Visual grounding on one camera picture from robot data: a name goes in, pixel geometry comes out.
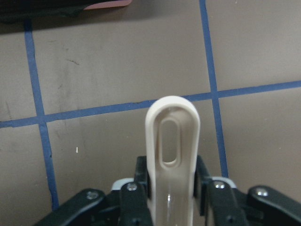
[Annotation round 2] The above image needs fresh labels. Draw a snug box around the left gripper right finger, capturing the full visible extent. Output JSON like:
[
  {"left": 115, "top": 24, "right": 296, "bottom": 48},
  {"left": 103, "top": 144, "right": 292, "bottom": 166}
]
[{"left": 193, "top": 155, "right": 247, "bottom": 226}]

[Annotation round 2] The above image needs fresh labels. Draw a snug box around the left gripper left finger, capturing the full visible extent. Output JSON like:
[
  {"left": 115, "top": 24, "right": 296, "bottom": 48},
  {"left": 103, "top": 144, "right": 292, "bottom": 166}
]
[{"left": 119, "top": 156, "right": 153, "bottom": 226}]

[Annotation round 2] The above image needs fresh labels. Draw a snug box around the beige plastic dustpan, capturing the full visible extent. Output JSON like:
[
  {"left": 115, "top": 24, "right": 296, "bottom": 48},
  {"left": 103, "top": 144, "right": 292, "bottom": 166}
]
[{"left": 145, "top": 96, "right": 200, "bottom": 226}]

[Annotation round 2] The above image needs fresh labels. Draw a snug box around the black lined trash bin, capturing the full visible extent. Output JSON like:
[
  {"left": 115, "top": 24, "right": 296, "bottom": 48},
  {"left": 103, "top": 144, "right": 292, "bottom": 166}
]
[{"left": 0, "top": 0, "right": 131, "bottom": 23}]

